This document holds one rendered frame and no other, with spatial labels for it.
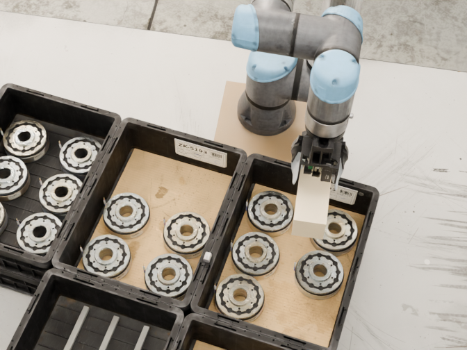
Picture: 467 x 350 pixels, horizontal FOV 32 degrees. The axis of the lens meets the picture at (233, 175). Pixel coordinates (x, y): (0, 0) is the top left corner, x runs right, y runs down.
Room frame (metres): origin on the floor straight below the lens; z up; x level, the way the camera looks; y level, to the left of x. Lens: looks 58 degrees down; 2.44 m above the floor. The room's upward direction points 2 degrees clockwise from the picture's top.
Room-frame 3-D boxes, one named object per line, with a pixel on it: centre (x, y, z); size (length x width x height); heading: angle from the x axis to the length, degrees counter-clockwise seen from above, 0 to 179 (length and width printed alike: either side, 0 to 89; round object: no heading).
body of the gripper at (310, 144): (0.83, -0.16, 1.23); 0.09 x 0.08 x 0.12; 172
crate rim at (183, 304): (0.87, 0.17, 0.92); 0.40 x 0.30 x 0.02; 163
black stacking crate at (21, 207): (0.95, 0.45, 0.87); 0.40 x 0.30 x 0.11; 163
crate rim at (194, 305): (0.78, -0.12, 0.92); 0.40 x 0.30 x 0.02; 163
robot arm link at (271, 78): (1.27, -0.09, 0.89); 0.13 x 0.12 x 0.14; 81
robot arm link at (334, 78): (0.84, -0.16, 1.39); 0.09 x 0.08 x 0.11; 171
